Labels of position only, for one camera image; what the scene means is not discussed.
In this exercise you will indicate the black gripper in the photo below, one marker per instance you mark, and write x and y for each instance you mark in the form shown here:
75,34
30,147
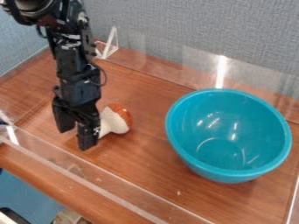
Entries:
74,106

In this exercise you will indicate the white brown plush mushroom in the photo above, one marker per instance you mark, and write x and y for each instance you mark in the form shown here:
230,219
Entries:
115,120

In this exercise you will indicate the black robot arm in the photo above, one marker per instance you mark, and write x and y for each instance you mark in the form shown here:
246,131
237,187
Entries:
62,22

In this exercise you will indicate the blue plastic bowl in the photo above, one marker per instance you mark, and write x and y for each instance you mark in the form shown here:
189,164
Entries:
229,134

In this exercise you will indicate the clear acrylic left barrier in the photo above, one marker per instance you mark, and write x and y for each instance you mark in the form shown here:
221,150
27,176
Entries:
26,88

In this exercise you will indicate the clear acrylic barrier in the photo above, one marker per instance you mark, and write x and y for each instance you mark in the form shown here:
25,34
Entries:
26,88
205,70
45,163

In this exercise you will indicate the clear acrylic front barrier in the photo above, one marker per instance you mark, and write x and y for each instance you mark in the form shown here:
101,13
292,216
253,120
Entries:
45,163

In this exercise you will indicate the clear acrylic back barrier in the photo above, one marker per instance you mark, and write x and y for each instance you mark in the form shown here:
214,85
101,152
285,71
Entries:
205,70

